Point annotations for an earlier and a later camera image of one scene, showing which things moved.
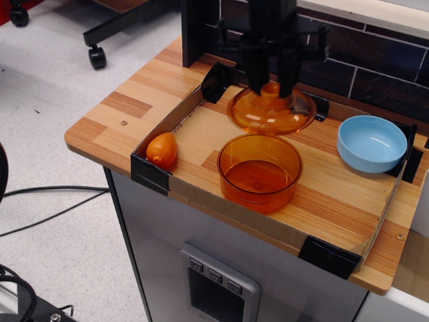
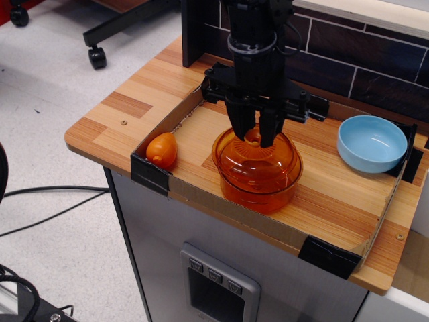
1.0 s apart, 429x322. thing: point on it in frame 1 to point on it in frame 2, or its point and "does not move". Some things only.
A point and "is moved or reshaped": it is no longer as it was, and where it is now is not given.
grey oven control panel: x=216 y=291 does not move
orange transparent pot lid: x=267 y=111 is moved or reshaped
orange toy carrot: x=161 y=149 does not move
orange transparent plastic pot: x=258 y=173 does not move
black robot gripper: x=273 y=41 to x=259 y=80
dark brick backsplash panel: x=382 y=70 does not move
